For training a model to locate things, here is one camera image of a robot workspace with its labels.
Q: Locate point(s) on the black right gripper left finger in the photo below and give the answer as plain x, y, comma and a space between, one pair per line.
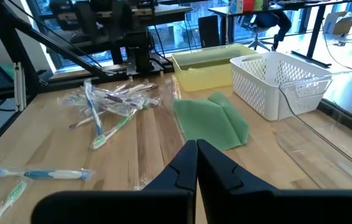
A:
163, 205

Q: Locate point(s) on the cardboard box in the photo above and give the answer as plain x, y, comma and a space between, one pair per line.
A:
339, 23

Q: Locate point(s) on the green cloth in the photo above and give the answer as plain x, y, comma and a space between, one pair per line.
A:
210, 124

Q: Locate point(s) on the white perforated plastic basket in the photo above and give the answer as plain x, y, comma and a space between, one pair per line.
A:
250, 90

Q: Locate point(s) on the silver aluminium bracket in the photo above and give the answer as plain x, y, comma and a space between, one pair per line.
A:
20, 87

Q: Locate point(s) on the blue toothbrush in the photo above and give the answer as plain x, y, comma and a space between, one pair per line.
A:
92, 107
45, 175

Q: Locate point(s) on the black standing desk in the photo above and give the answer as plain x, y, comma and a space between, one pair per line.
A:
314, 34

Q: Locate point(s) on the black office chair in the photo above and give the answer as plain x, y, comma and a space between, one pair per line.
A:
266, 20

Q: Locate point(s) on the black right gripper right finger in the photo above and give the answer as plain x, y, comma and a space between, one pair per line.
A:
244, 205

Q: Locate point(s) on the clear plastic bin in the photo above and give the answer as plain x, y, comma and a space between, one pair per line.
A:
319, 161

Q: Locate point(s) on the yellow plastic bin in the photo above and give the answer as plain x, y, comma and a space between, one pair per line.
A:
207, 77

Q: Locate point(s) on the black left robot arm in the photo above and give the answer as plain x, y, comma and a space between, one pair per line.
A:
138, 53

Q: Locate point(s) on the green toothbrush in clear wrapper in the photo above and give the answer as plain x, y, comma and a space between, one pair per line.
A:
14, 193
113, 129

